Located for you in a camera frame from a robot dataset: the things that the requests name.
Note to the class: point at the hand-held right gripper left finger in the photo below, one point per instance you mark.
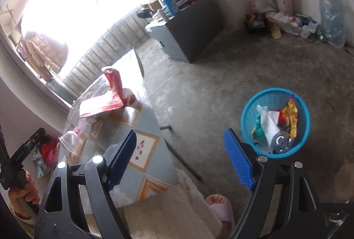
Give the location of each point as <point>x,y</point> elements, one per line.
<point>124,153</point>

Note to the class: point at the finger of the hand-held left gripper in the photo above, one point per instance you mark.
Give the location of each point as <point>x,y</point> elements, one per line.
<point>34,138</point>

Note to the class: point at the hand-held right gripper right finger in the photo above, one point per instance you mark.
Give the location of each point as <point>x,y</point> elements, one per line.
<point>239,156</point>

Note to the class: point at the green plastic wrapper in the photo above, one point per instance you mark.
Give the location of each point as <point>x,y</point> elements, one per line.
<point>257,127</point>

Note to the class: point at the blue plastic basket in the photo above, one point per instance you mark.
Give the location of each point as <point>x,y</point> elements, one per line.
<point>249,117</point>

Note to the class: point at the white tissue paper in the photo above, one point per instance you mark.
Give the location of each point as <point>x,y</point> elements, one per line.
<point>267,122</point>

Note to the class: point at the grey foil wrapper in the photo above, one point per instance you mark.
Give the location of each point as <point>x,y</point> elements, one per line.
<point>282,142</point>

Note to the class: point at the red snack packet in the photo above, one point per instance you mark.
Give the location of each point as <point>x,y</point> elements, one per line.
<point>280,117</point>

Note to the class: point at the purple noodle packet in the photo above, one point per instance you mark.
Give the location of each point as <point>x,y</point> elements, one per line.
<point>291,117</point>

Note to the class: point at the person's left hand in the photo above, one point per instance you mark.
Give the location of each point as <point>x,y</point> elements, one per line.
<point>27,194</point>

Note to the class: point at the colourful clothes heap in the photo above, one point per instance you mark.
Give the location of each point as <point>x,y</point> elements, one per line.
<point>45,154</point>

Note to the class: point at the clear plastic bag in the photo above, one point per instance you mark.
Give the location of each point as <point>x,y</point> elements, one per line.
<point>69,140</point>

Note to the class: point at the grey metal box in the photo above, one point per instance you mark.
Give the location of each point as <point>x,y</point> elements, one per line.
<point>59,89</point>

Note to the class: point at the pink slipper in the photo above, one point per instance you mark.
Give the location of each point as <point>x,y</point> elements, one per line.
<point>222,214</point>

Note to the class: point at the red and white plastic bag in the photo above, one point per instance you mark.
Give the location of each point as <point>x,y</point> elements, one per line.
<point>116,86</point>

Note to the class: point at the person's beige robe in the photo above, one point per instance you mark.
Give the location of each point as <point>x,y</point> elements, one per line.
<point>166,214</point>

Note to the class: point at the pink padded coat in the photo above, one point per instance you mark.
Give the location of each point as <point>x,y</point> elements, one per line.
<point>45,48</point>

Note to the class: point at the metal balcony railing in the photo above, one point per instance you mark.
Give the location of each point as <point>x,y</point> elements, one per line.
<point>110,42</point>

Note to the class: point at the grey cabinet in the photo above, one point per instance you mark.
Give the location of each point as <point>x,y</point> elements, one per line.
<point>193,34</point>

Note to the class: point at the pile of floor clutter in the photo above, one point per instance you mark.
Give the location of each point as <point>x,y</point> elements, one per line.
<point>284,21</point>

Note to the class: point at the blue bottle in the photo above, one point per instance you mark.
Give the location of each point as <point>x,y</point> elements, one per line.
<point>167,4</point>

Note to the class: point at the clutter on cabinet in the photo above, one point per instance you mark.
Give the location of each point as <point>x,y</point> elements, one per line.
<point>177,2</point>

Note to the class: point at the large clear water jug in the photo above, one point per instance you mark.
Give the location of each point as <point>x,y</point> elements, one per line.
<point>332,17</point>

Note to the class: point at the wall coat hook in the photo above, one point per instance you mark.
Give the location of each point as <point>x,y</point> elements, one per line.
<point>7,10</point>

